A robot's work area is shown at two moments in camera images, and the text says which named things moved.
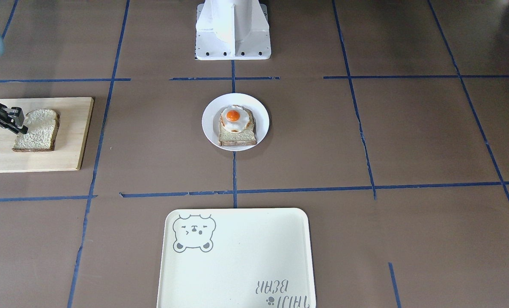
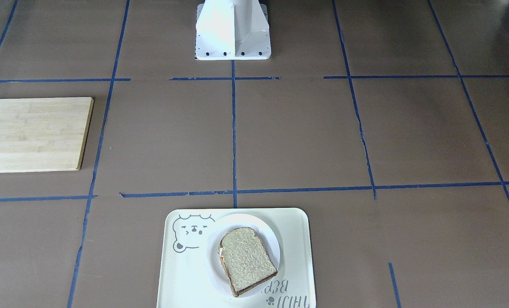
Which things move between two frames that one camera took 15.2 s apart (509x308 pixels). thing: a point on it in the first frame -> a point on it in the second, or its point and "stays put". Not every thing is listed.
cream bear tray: x=241 y=258 stays put
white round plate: x=211 y=114 -> x=266 y=234
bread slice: x=43 y=126 -> x=246 y=260
